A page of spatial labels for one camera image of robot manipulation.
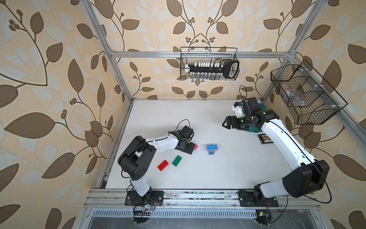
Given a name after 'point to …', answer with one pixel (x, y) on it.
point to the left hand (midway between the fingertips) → (190, 148)
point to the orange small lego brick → (212, 151)
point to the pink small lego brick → (195, 146)
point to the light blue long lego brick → (212, 147)
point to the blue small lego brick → (210, 153)
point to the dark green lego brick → (177, 161)
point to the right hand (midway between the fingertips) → (229, 125)
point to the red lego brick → (163, 165)
